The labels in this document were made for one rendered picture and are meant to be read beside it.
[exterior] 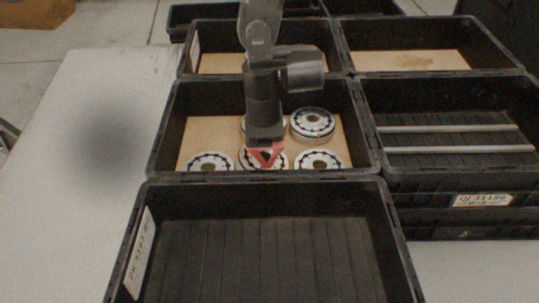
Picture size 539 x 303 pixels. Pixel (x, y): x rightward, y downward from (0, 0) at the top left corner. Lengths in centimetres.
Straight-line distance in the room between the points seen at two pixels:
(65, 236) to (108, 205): 10
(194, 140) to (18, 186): 46
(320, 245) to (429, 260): 27
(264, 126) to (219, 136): 23
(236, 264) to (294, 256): 10
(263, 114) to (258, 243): 22
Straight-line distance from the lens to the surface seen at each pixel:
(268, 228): 65
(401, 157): 81
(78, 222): 92
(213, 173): 60
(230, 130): 83
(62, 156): 110
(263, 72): 55
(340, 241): 65
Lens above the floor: 137
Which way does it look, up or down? 45 degrees down
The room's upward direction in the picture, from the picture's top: straight up
